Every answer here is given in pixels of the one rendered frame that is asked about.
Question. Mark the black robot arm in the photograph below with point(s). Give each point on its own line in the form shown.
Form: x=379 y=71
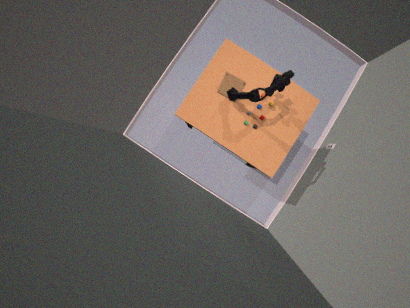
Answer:
x=281 y=81

